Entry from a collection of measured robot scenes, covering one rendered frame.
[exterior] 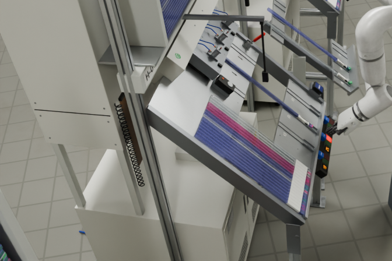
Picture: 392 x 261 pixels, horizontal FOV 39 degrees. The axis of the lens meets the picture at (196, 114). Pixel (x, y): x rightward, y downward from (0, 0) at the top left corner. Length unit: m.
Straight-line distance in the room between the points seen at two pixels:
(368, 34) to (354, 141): 1.52
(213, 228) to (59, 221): 1.28
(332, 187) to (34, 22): 1.95
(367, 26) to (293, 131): 0.57
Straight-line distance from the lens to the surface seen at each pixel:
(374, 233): 2.98
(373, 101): 2.24
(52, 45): 1.83
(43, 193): 3.46
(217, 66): 2.09
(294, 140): 2.27
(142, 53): 1.79
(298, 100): 2.43
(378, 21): 1.98
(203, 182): 2.37
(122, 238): 2.48
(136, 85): 1.73
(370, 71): 2.10
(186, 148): 1.91
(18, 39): 1.89
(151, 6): 1.72
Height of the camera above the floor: 2.35
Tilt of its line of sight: 40 degrees down
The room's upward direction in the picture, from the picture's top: 10 degrees counter-clockwise
